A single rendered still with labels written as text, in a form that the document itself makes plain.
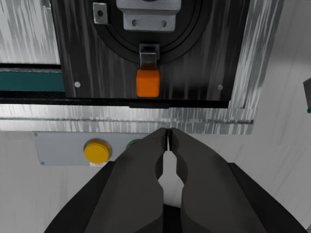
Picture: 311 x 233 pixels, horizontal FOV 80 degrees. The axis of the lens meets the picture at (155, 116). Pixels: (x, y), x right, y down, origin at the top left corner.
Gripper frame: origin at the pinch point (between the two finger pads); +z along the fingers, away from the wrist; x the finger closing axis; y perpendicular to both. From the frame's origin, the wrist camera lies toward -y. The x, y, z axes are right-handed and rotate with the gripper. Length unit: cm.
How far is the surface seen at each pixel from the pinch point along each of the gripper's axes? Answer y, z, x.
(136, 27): -6.4, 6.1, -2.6
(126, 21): -6.9, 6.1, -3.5
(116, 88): 1.7, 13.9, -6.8
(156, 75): -2.8, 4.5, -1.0
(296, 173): 27.5, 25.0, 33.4
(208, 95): 2.8, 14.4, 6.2
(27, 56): -2.0, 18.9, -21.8
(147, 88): -1.8, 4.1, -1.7
